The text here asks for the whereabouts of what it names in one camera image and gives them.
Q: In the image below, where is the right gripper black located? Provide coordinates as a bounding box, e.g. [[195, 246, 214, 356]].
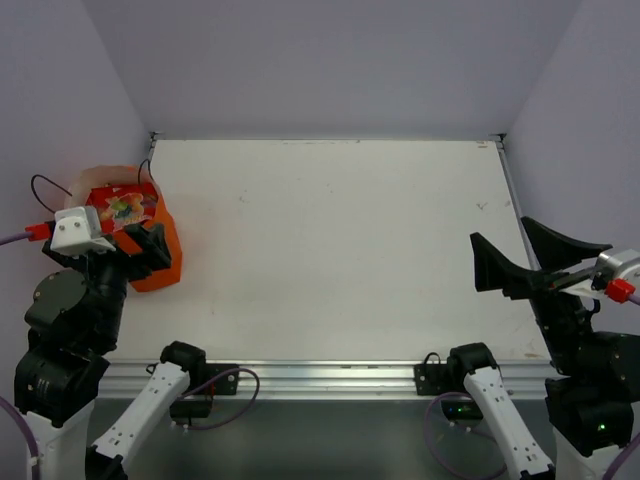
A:
[[474, 213, 617, 376]]

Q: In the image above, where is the red gummy snack bag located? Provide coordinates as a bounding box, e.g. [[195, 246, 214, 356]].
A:
[[86, 182, 158, 234]]

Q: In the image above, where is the orange paper bag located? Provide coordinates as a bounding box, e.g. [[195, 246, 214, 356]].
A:
[[64, 161, 183, 293]]

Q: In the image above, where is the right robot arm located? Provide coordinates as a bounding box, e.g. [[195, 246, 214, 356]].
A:
[[445, 217, 639, 479]]

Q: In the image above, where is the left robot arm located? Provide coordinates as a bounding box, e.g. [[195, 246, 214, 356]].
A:
[[1, 222, 208, 479]]

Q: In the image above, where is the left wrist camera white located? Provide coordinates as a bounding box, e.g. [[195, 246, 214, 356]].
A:
[[50, 206, 116, 257]]

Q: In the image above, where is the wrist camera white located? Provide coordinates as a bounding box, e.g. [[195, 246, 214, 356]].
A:
[[50, 206, 116, 257], [554, 248, 640, 301]]

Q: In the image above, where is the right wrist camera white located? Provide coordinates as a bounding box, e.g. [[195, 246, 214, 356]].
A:
[[554, 248, 640, 301]]

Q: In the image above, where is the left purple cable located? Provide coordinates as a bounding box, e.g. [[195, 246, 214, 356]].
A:
[[0, 225, 54, 247]]

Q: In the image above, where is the aluminium rail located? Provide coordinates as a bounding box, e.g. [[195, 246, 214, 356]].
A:
[[99, 359, 556, 401]]

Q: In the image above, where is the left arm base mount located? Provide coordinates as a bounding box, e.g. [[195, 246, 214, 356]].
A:
[[169, 363, 239, 424]]

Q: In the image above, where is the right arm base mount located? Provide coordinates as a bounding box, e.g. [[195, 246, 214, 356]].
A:
[[413, 352, 483, 422]]

